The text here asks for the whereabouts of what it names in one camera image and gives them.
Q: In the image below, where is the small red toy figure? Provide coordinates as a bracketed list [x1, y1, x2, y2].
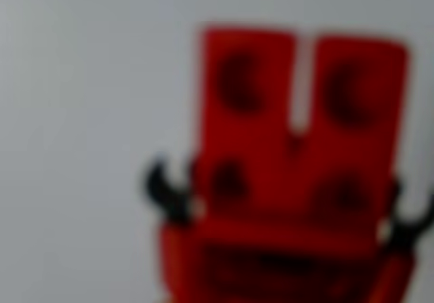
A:
[140, 21, 434, 303]

